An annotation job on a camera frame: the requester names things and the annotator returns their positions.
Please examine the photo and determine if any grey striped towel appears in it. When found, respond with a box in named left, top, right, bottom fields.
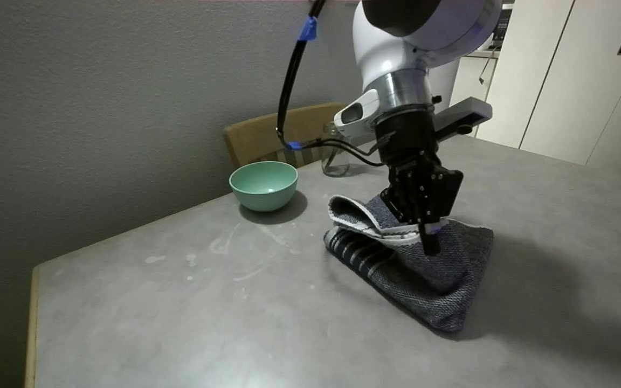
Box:
left=321, top=192, right=496, bottom=337

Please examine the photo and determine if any white low cabinet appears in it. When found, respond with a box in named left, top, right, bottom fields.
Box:
left=447, top=50, right=504, bottom=127

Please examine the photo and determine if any teal green ceramic bowl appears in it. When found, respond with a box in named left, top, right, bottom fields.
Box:
left=227, top=159, right=301, bottom=215

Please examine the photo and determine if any thick black cable blue tape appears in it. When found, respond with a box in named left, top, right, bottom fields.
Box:
left=273, top=0, right=330, bottom=154

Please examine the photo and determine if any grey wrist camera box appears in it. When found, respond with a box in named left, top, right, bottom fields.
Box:
left=430, top=97, right=496, bottom=138

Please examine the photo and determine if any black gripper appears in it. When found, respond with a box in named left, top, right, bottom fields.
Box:
left=373, top=106, right=465, bottom=259

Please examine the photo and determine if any white tall cupboard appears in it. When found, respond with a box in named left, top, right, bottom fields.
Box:
left=477, top=0, right=621, bottom=184

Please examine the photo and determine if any thin black camera cable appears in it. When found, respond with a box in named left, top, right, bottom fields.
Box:
left=297, top=135, right=385, bottom=171

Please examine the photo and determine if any wooden chair backrest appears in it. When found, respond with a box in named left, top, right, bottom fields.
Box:
left=223, top=102, right=349, bottom=171

